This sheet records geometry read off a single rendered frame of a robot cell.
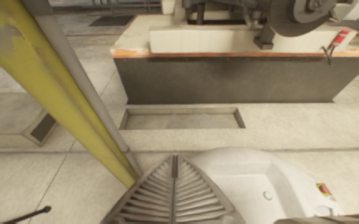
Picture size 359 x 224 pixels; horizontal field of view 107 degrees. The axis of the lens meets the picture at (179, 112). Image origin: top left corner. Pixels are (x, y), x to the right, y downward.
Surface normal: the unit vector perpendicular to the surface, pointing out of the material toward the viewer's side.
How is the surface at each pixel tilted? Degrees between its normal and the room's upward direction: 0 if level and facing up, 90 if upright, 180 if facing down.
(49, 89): 90
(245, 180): 0
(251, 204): 0
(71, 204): 0
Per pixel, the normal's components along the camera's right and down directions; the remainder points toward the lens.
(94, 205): 0.00, -0.68
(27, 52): 0.01, 0.73
